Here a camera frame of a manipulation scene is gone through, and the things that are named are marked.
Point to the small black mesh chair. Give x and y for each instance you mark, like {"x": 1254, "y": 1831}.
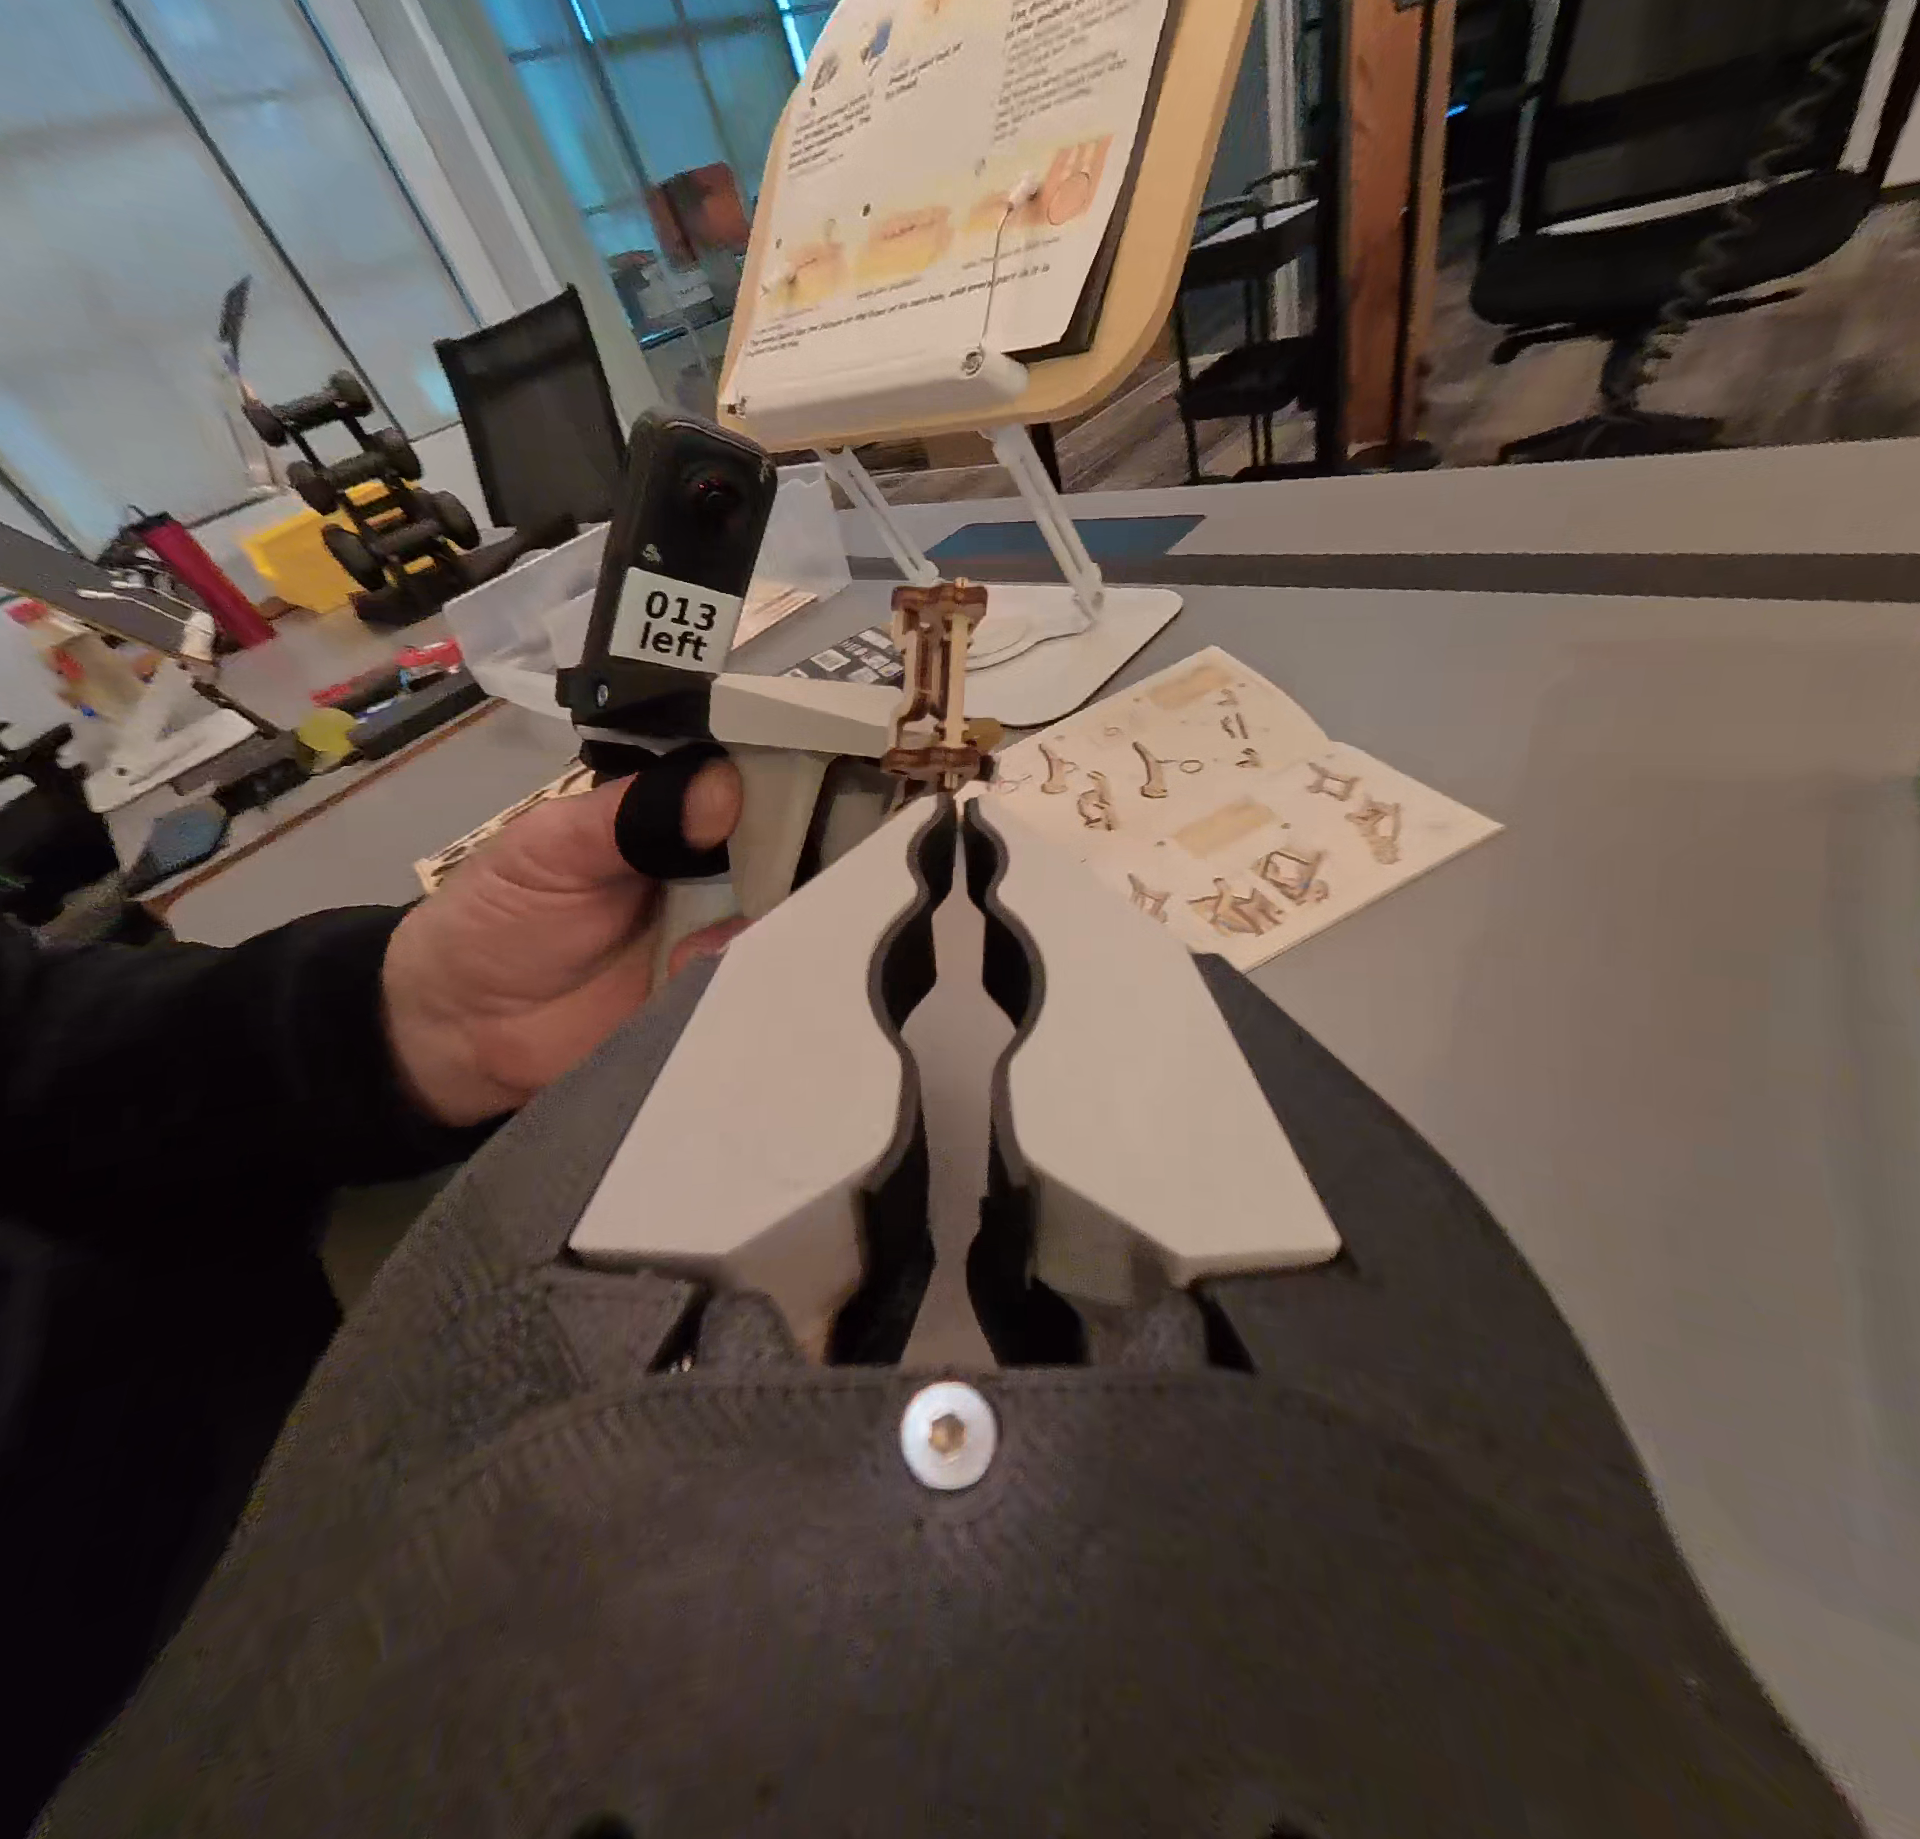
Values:
{"x": 531, "y": 414}

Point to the red cylinder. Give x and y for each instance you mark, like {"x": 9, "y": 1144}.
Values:
{"x": 202, "y": 579}

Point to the laser-cut wooden kit sheet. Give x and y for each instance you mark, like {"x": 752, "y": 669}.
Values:
{"x": 496, "y": 818}

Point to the person's left hand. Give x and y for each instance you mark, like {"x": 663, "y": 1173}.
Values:
{"x": 510, "y": 970}

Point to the open instruction booklet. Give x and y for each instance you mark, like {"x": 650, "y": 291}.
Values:
{"x": 1276, "y": 818}

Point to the wooden post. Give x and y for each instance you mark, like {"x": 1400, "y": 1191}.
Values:
{"x": 1396, "y": 189}

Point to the yellow bin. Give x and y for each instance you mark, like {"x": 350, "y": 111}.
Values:
{"x": 300, "y": 563}

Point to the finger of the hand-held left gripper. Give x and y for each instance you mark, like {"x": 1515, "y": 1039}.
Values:
{"x": 811, "y": 706}

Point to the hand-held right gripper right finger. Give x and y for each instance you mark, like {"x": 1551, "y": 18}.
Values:
{"x": 1155, "y": 1105}

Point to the black dumbbell rack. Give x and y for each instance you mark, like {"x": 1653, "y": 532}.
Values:
{"x": 376, "y": 518}

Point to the clear plastic storage box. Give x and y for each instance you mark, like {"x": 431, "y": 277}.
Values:
{"x": 510, "y": 638}

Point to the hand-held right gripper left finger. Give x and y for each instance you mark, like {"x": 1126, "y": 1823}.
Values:
{"x": 766, "y": 1088}

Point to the black office chair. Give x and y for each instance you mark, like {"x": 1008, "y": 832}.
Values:
{"x": 1680, "y": 218}

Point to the dark cardboard kit box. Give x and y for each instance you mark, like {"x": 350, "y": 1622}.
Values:
{"x": 846, "y": 653}

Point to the person's left forearm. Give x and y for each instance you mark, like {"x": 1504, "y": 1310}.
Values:
{"x": 180, "y": 1120}

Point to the colour printed instruction manual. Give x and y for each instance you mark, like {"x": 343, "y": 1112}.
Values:
{"x": 931, "y": 144}

